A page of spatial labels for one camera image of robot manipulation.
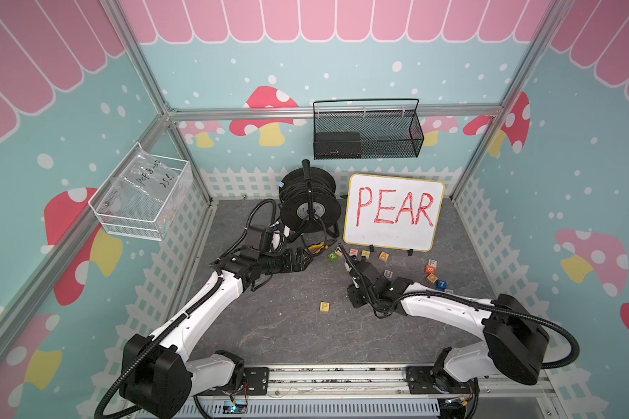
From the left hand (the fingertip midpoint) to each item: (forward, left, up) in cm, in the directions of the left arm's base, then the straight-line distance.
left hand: (301, 264), depth 80 cm
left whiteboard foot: (+17, -26, -15) cm, 35 cm away
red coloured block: (+8, -47, -16) cm, 50 cm away
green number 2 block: (+13, -11, -16) cm, 23 cm away
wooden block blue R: (+5, -31, -15) cm, 34 cm away
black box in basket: (+36, -11, +19) cm, 42 cm away
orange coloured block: (+4, -47, -15) cm, 49 cm away
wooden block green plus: (+14, -23, -15) cm, 32 cm away
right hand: (-3, -16, -11) cm, 20 cm away
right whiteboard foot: (+16, -41, -16) cm, 47 cm away
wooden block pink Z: (+15, -19, -16) cm, 29 cm away
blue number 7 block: (+2, -49, -15) cm, 52 cm away
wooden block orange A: (+13, -30, -15) cm, 36 cm away
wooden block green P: (-7, -8, -16) cm, 19 cm away
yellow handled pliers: (+17, -3, -15) cm, 23 cm away
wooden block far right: (+11, -49, -16) cm, 53 cm away
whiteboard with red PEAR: (+24, -32, -3) cm, 41 cm away
